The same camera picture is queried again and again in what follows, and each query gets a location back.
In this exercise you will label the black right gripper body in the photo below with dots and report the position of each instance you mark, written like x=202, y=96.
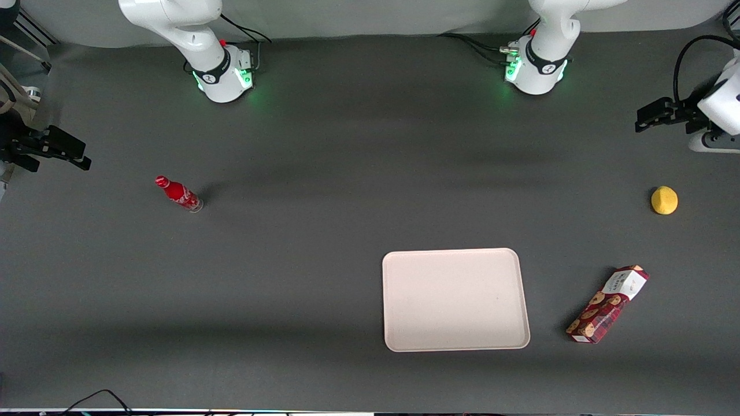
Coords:
x=17, y=144

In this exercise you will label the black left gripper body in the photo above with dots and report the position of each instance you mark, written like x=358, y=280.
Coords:
x=686, y=111

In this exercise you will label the red plaid cookie box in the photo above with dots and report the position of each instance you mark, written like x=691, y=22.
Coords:
x=607, y=305

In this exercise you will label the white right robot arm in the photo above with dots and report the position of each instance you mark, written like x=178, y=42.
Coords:
x=191, y=29

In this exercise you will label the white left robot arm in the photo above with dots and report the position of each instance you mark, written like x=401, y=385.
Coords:
x=549, y=40

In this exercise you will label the beige rectangular plastic tray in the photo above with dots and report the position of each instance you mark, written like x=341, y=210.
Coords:
x=455, y=299

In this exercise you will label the yellow lemon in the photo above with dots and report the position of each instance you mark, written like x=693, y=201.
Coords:
x=664, y=200

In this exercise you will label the red cola bottle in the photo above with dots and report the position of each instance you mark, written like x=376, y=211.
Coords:
x=178, y=193

